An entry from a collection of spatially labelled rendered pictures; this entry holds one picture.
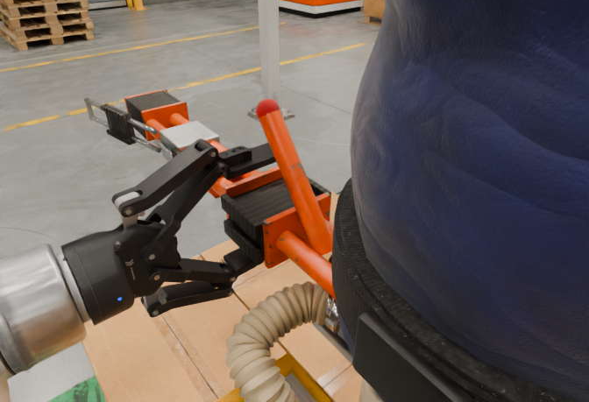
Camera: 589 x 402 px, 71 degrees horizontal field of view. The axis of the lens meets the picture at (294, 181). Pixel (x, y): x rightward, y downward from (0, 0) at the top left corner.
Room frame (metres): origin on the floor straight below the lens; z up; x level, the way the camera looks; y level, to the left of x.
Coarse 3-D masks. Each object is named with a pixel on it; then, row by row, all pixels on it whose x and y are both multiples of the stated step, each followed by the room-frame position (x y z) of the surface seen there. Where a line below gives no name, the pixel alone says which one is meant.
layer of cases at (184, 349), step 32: (256, 288) 0.87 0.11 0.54; (128, 320) 0.75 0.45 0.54; (160, 320) 0.75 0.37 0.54; (192, 320) 0.75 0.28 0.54; (224, 320) 0.75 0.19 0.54; (96, 352) 0.65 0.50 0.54; (128, 352) 0.65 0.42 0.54; (160, 352) 0.65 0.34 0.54; (192, 352) 0.65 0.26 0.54; (224, 352) 0.65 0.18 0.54; (288, 352) 0.65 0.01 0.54; (320, 352) 0.65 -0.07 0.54; (128, 384) 0.57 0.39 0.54; (160, 384) 0.57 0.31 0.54; (192, 384) 0.57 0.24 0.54; (224, 384) 0.57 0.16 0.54; (320, 384) 0.57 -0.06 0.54; (352, 384) 0.57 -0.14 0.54
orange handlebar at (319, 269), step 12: (180, 120) 0.59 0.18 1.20; (216, 144) 0.51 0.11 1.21; (216, 180) 0.41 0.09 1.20; (228, 180) 0.41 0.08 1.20; (216, 192) 0.41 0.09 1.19; (288, 240) 0.30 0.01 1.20; (300, 240) 0.30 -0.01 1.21; (288, 252) 0.29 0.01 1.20; (300, 252) 0.29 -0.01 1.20; (312, 252) 0.29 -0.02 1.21; (300, 264) 0.28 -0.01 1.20; (312, 264) 0.27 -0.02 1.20; (324, 264) 0.27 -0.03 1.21; (312, 276) 0.27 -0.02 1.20; (324, 276) 0.26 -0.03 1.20; (324, 288) 0.25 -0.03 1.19
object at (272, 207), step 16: (256, 176) 0.39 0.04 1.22; (272, 176) 0.40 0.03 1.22; (224, 192) 0.37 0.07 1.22; (240, 192) 0.37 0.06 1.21; (256, 192) 0.38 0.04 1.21; (272, 192) 0.38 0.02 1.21; (288, 192) 0.38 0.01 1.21; (320, 192) 0.37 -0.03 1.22; (224, 208) 0.35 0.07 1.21; (240, 208) 0.33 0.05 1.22; (256, 208) 0.35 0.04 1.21; (272, 208) 0.35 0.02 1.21; (288, 208) 0.35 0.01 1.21; (320, 208) 0.35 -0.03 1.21; (224, 224) 0.36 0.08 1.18; (240, 224) 0.33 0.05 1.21; (256, 224) 0.31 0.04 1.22; (272, 224) 0.31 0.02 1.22; (288, 224) 0.32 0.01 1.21; (240, 240) 0.33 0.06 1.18; (256, 240) 0.32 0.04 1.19; (272, 240) 0.31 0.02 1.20; (304, 240) 0.33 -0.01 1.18; (256, 256) 0.31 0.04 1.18; (272, 256) 0.31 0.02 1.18
